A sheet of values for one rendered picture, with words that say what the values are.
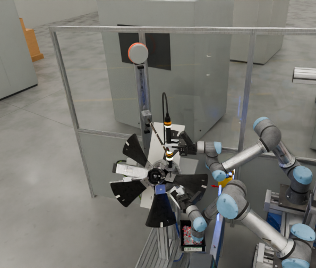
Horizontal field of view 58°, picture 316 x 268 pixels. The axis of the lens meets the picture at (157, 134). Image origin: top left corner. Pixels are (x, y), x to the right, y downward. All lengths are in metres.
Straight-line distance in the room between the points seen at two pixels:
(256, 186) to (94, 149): 1.72
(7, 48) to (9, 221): 4.27
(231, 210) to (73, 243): 2.19
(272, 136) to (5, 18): 6.23
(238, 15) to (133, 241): 6.03
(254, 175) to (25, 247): 2.46
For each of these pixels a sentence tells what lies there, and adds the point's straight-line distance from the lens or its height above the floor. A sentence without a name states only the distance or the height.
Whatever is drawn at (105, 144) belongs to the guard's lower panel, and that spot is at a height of 0.85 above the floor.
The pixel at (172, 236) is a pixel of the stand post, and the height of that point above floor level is 0.11.
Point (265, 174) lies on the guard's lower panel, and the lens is 2.80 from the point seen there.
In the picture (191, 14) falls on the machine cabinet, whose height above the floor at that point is 1.91.
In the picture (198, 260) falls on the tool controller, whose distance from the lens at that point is 1.56.
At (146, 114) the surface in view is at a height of 1.40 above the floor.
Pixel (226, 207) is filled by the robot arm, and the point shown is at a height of 1.44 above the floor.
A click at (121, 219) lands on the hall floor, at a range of 3.43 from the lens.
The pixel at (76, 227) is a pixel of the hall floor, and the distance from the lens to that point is 3.49.
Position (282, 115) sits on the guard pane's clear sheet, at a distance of 2.48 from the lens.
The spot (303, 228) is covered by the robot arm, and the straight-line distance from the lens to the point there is 1.76.
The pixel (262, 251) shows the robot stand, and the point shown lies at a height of 0.99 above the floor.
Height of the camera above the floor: 2.53
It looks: 32 degrees down
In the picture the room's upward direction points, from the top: 4 degrees counter-clockwise
